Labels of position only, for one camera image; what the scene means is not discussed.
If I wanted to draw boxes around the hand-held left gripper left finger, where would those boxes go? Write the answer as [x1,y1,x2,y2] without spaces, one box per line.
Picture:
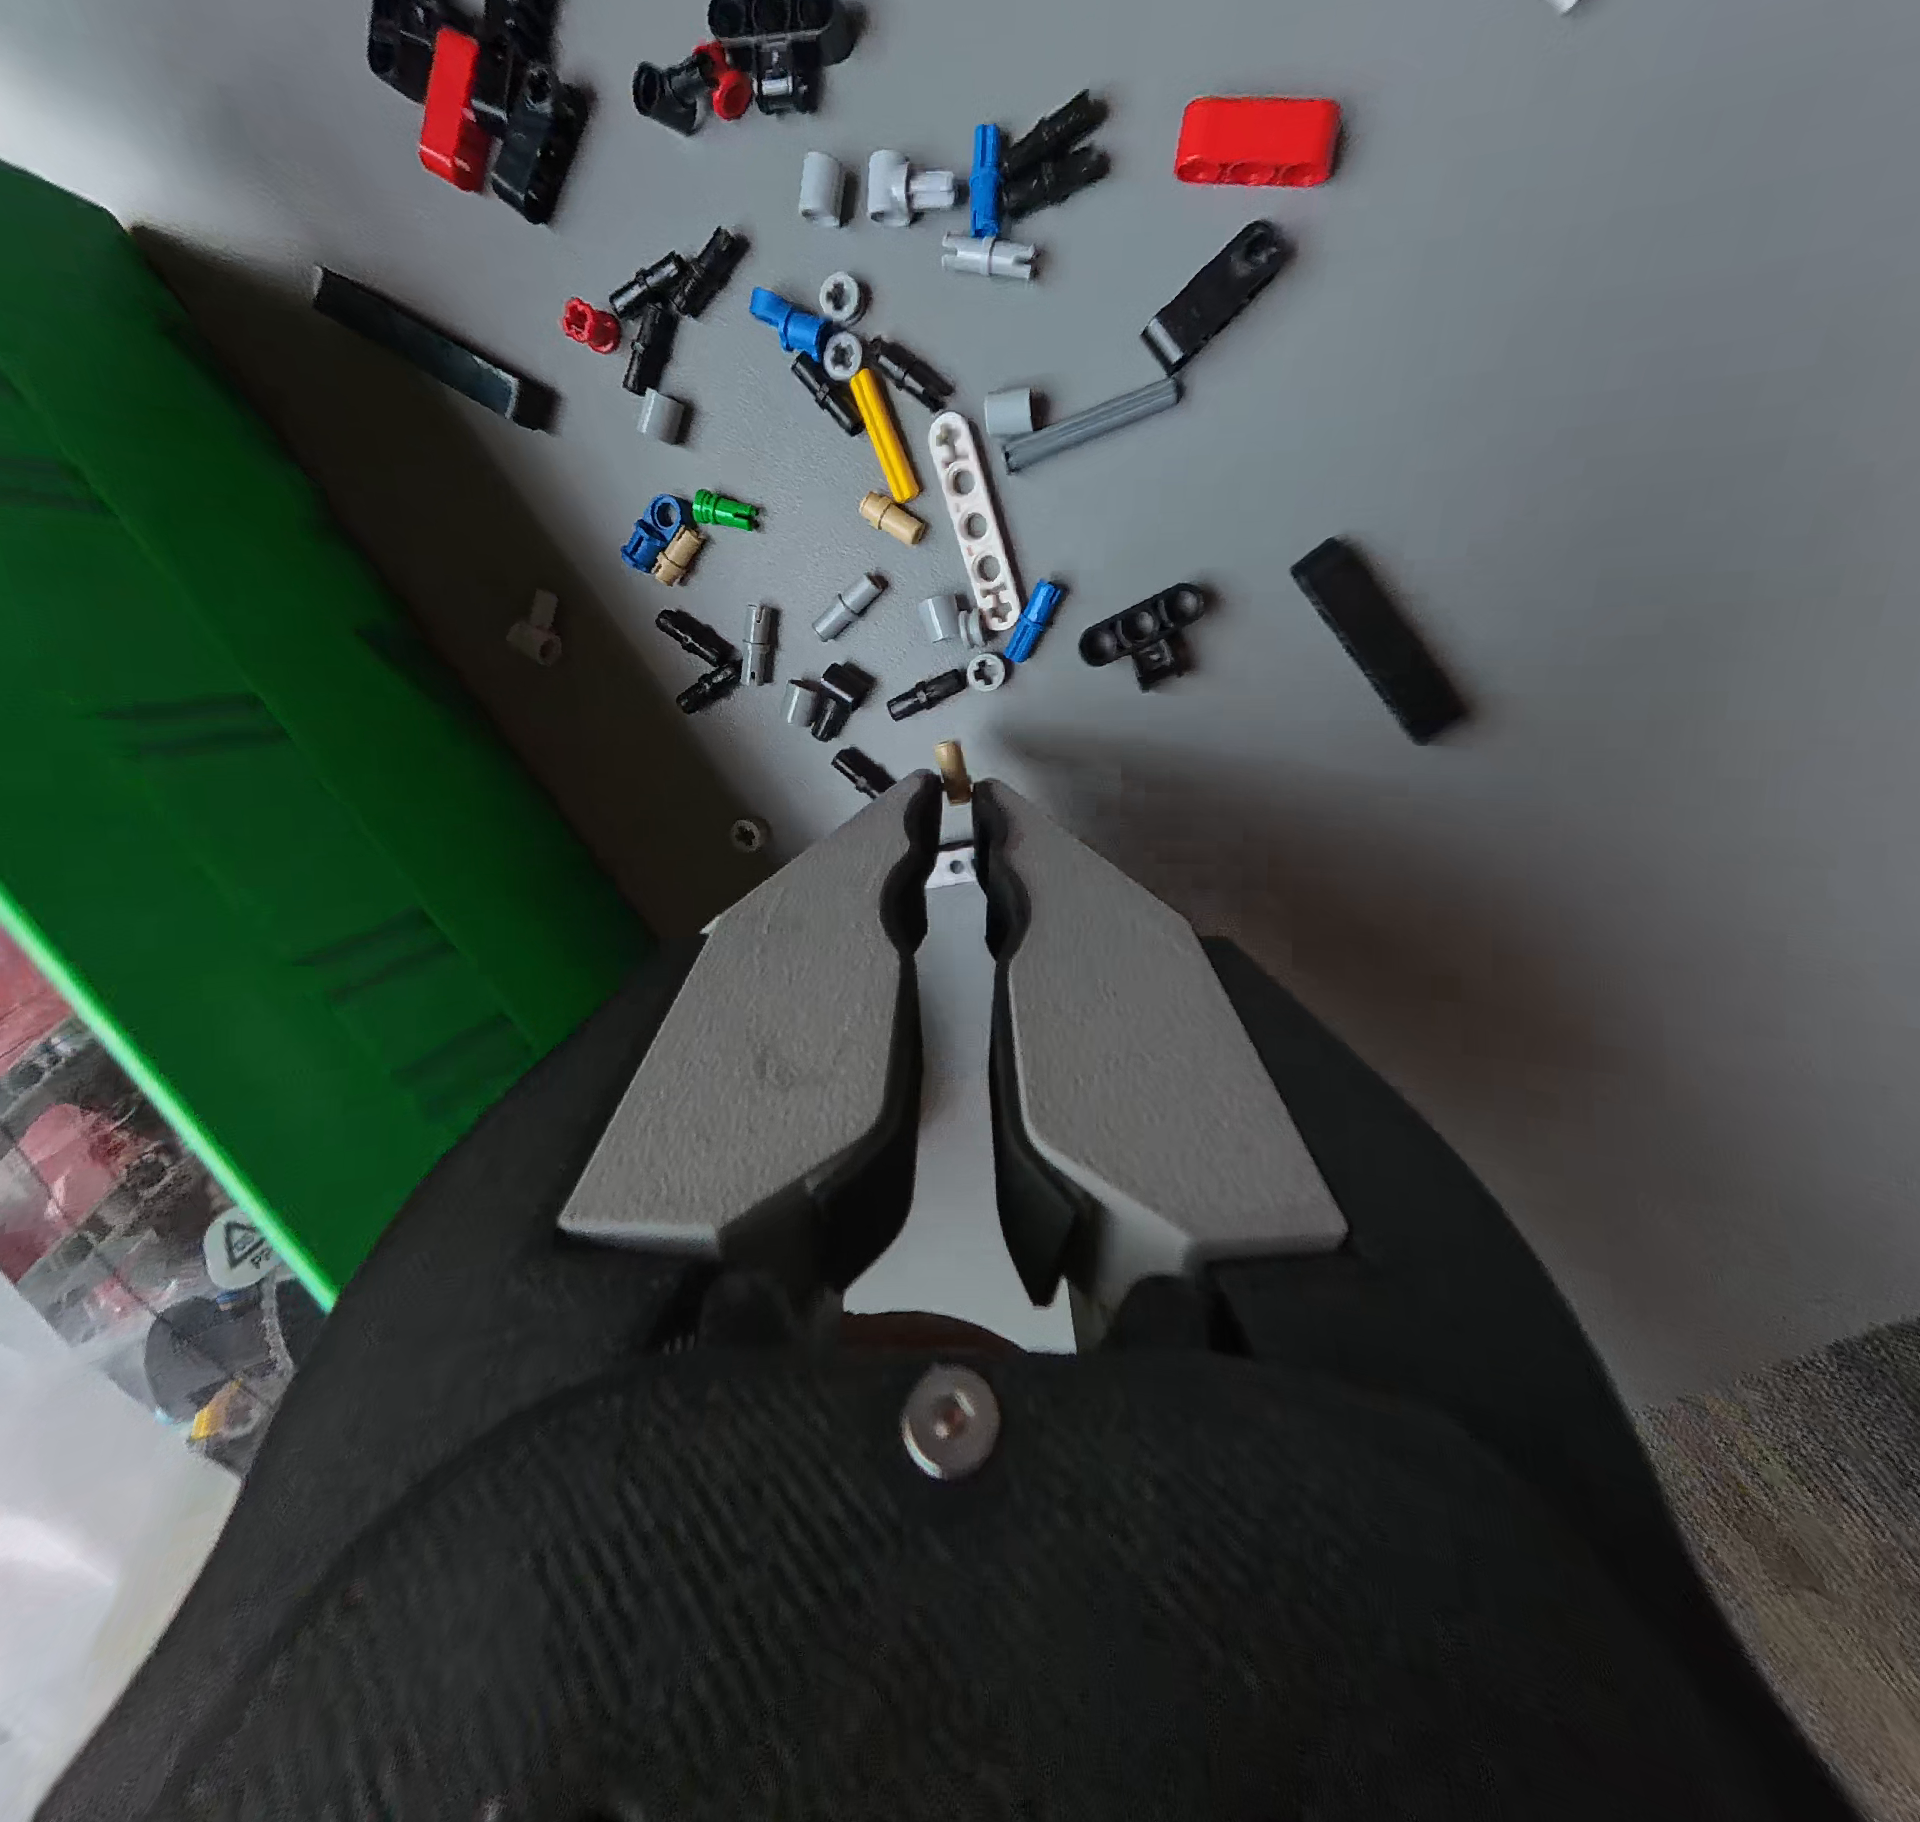
[563,768,933,1291]

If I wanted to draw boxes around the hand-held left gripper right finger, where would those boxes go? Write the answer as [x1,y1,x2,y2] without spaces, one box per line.
[966,778,1348,1355]

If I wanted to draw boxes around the scatter of small lego pins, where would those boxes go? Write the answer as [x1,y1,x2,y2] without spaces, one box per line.
[563,89,1120,805]

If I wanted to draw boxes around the black T-shaped lego beam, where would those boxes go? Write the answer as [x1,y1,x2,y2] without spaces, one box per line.
[1079,578,1217,689]

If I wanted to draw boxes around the white thin lego liftarm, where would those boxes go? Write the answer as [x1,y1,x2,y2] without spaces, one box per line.
[929,405,1025,617]

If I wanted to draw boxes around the yellow lego axle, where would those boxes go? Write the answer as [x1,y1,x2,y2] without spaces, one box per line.
[844,364,923,508]

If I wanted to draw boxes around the dark grey lego axle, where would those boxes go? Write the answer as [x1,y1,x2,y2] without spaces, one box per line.
[1000,369,1190,477]

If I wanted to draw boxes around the black lego axle connector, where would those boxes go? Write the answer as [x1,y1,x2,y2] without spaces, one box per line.
[1141,216,1292,369]

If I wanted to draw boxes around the red lego beam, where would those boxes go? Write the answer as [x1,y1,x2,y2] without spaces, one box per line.
[1170,95,1348,186]

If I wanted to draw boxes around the black lego beam with pins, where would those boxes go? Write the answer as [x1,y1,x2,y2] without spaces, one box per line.
[627,0,868,136]

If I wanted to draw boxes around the black and red lego assembly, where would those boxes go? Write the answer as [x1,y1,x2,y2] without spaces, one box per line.
[365,0,591,225]

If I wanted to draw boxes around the clear plastic bags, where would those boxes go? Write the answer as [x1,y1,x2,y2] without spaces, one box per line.
[0,938,333,1708]

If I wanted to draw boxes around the green plastic bin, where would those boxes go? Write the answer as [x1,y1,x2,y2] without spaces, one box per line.
[0,155,652,1317]

